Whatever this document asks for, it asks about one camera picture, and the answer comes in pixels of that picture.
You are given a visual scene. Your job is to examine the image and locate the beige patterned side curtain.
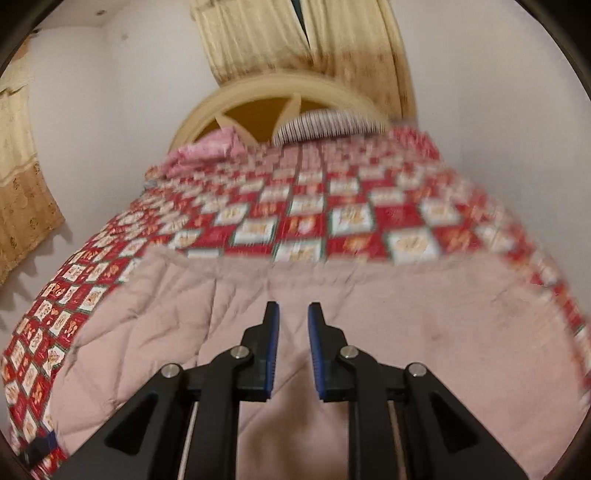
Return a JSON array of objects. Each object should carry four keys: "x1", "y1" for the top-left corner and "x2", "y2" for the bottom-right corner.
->
[{"x1": 0, "y1": 44, "x2": 65, "y2": 284}]

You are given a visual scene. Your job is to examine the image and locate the pink floral quilt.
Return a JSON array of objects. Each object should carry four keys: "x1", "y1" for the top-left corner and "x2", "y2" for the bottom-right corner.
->
[{"x1": 145, "y1": 127, "x2": 259, "y2": 181}]

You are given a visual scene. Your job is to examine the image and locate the beige patterned window curtain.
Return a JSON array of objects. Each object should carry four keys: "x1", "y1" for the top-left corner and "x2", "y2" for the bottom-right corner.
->
[
  {"x1": 189, "y1": 0, "x2": 319, "y2": 86},
  {"x1": 300, "y1": 0, "x2": 416, "y2": 121}
]

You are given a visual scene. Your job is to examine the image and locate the red checkered printed bedspread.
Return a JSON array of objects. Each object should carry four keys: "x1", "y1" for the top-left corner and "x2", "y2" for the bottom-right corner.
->
[{"x1": 0, "y1": 124, "x2": 591, "y2": 457}]

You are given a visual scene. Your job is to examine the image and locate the beige quilted puffer jacket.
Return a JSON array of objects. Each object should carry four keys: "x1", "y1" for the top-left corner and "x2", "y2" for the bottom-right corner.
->
[{"x1": 46, "y1": 247, "x2": 587, "y2": 480}]

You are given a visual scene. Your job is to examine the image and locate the cream arched bed headboard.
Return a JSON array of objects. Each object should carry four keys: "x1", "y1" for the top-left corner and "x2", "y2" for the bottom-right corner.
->
[{"x1": 168, "y1": 76, "x2": 393, "y2": 151}]

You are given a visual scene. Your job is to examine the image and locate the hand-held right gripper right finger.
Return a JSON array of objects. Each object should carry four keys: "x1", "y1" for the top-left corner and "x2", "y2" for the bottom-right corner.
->
[{"x1": 307, "y1": 302, "x2": 529, "y2": 480}]

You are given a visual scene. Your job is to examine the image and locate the striped pillow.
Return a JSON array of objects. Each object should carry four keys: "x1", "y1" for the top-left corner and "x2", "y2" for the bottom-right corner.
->
[{"x1": 271, "y1": 111, "x2": 391, "y2": 145}]

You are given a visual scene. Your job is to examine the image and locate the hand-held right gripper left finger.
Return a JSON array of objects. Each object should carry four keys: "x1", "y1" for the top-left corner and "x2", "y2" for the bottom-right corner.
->
[{"x1": 53, "y1": 301, "x2": 281, "y2": 480}]

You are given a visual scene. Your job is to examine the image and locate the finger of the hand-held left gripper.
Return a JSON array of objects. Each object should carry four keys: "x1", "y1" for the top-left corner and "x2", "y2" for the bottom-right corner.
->
[{"x1": 21, "y1": 431, "x2": 58, "y2": 467}]

